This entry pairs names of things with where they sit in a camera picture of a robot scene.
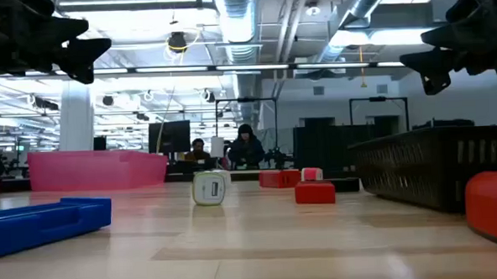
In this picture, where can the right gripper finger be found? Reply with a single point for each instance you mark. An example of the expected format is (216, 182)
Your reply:
(432, 68)
(470, 29)

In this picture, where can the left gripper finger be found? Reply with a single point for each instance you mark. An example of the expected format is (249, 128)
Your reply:
(71, 28)
(83, 54)

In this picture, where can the small red white block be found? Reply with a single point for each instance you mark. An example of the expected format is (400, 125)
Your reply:
(312, 174)

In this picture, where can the red rectangular box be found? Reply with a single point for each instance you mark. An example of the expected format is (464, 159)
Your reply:
(314, 193)
(279, 179)

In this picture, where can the small blue rectangular box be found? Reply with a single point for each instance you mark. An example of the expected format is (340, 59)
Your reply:
(38, 226)

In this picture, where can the white green cube charger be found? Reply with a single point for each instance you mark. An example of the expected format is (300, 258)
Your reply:
(208, 188)

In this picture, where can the background black robot arm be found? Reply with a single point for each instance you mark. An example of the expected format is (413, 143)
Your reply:
(278, 158)

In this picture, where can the white building column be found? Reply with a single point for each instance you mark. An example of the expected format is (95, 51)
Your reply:
(76, 122)

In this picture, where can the small black speaker box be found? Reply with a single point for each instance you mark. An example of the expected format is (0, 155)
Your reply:
(100, 143)

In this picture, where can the black mesh basket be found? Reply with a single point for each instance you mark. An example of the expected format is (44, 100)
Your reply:
(434, 169)

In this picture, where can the pink translucent plastic bin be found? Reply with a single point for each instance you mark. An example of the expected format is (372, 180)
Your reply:
(94, 171)

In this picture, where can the black background monitor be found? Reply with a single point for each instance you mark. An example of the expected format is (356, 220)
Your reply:
(172, 136)

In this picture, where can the black cabinet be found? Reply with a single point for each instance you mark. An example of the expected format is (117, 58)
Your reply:
(324, 149)

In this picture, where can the seated person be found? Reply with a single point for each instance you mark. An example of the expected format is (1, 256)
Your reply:
(198, 152)

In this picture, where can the white background object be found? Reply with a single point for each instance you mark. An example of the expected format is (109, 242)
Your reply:
(217, 147)

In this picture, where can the standing person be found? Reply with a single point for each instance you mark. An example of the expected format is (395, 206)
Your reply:
(246, 150)

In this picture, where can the black metal frame stand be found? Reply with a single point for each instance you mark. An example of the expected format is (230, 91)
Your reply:
(247, 100)
(377, 99)

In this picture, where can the long ceiling light rail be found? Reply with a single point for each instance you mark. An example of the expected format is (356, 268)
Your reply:
(249, 67)

